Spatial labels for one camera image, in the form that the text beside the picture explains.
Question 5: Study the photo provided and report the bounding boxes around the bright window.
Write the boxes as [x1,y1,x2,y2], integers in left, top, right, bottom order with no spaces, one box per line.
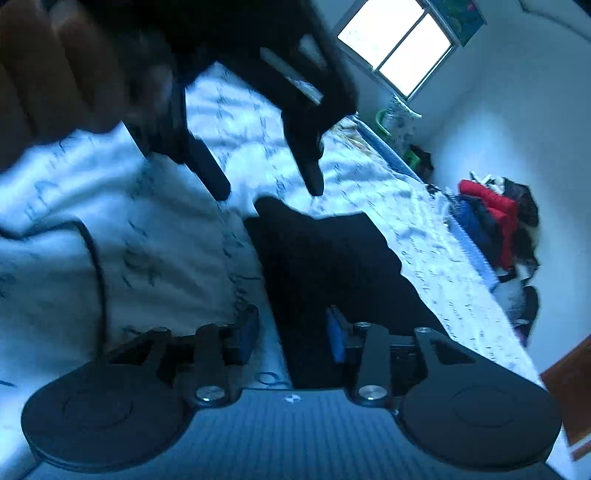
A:
[334,0,460,101]

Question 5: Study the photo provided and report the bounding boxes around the light blue quilted mattress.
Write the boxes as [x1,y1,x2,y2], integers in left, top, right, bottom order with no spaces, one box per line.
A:
[349,115,499,292]

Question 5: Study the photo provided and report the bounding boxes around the person left hand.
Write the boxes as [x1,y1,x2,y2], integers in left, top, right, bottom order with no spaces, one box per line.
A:
[0,0,177,174]

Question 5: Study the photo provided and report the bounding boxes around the black pants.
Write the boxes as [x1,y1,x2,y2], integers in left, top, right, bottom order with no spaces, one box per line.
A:
[243,196,444,389]

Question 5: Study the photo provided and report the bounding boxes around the floral window blind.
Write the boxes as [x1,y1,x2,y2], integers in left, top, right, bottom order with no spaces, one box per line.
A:
[430,0,486,47]

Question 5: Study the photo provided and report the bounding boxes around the brown wooden door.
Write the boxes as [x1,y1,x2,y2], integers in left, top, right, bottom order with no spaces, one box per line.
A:
[541,336,591,461]

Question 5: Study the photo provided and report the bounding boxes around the floral pillow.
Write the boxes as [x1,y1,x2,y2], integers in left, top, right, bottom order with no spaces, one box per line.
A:
[375,94,422,155]

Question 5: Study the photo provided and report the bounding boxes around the pile of clothes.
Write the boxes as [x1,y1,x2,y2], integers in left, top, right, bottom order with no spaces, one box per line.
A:
[444,175,540,345]

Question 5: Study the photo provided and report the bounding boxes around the black cable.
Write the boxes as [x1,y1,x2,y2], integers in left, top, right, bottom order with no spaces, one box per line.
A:
[0,218,110,363]

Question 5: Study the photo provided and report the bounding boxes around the white bedsheet with blue script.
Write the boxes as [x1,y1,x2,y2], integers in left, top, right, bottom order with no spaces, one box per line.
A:
[1,66,539,479]

